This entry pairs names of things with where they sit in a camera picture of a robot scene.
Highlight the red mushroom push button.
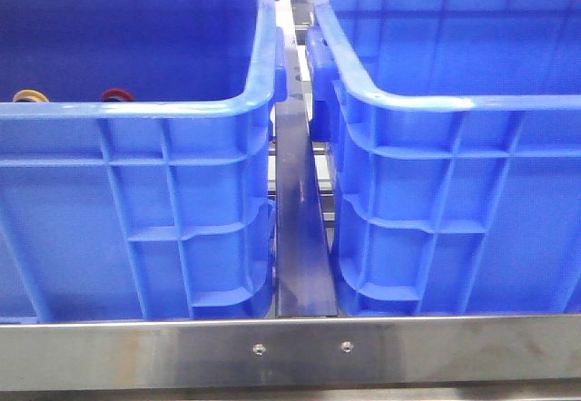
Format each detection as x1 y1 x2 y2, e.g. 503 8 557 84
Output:
100 88 135 103

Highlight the yellow push button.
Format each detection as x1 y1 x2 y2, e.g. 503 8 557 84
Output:
13 89 50 103

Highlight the left blue plastic bin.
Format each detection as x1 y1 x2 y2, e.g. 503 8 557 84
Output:
1 0 286 324

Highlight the blue plastic bin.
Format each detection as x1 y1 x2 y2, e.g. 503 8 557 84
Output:
307 0 580 316
1 0 286 324

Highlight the right blue plastic bin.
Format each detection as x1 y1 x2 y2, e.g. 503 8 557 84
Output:
307 0 580 316

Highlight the steel front shelf rail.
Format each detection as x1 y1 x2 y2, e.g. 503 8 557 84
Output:
1 315 580 391

